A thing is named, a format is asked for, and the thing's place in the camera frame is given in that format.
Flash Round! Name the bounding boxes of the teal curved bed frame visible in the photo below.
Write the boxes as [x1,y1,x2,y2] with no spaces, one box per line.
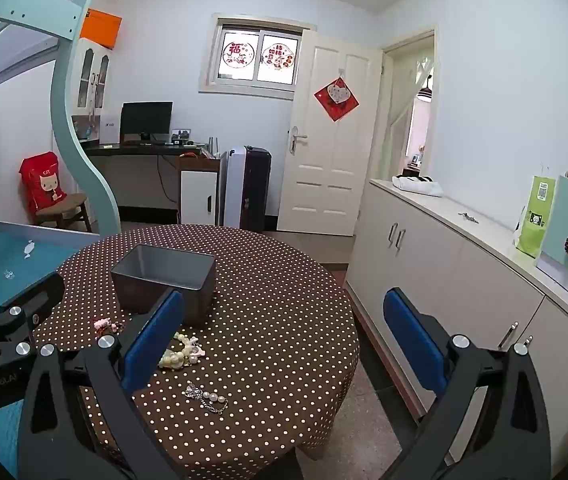
[0,0,122,238]

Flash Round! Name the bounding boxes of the silver pearl chain bracelet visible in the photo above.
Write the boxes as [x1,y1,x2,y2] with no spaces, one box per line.
[182,382,230,416]

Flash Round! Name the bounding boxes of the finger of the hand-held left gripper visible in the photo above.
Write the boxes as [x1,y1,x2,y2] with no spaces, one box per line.
[0,271,66,333]

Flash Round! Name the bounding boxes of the green paper bag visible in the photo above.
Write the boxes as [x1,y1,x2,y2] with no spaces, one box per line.
[513,175,556,256]

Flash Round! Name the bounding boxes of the gray metal box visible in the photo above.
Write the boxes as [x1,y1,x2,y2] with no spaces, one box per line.
[110,244,217,326]

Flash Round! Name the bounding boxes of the wooden chair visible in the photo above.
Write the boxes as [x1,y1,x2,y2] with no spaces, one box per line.
[35,193,92,233]

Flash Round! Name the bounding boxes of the brown polka dot tablecloth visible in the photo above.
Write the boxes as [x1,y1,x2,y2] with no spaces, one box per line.
[31,225,360,480]

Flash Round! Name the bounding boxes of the white glass door cupboard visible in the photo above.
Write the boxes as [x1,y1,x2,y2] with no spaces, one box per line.
[71,40,112,141]

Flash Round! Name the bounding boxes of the white sideboard cabinet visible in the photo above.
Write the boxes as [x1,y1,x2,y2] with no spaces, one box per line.
[346,178,568,471]

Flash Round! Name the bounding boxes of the white panel door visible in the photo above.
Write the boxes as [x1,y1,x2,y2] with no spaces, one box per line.
[278,29,384,237]

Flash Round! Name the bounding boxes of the white desk cabinet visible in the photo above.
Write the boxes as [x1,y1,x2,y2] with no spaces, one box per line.
[179,154,221,226]

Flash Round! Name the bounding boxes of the black desk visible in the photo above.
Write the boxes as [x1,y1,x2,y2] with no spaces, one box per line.
[84,139,215,211]

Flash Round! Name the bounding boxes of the teal candy print sheet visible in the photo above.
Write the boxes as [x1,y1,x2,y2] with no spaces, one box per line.
[0,219,102,480]

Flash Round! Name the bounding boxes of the black computer monitor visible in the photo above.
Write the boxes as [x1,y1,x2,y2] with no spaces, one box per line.
[120,101,174,143]

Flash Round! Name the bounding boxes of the white bag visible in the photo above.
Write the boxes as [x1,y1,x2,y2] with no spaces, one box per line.
[393,175,444,197]

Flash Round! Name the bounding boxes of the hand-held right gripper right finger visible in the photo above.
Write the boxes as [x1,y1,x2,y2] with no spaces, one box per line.
[383,287,552,480]

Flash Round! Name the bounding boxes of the red cushion on stool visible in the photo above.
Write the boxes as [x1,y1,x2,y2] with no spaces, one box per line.
[19,151,68,215]

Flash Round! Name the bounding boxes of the dark purple suitcase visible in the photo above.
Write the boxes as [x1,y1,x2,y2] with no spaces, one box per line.
[239,146,272,233]

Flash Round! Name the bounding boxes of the white box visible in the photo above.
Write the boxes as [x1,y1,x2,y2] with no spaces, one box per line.
[98,119,121,145]

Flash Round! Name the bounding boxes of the orange box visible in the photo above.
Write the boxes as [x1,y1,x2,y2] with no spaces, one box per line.
[80,8,123,51]

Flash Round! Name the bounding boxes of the white framed window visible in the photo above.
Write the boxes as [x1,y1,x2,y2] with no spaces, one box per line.
[199,12,317,101]

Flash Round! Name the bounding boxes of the red diamond door decoration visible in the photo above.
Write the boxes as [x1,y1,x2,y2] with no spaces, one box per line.
[313,76,361,122]

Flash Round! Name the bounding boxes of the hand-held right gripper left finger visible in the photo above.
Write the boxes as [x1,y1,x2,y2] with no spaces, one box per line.
[16,287,185,480]

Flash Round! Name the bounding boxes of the round red window sticker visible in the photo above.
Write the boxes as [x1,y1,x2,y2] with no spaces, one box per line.
[263,42,296,71]
[223,40,255,67]

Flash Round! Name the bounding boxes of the white bead bracelet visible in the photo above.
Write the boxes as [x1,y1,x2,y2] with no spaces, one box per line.
[158,331,206,372]

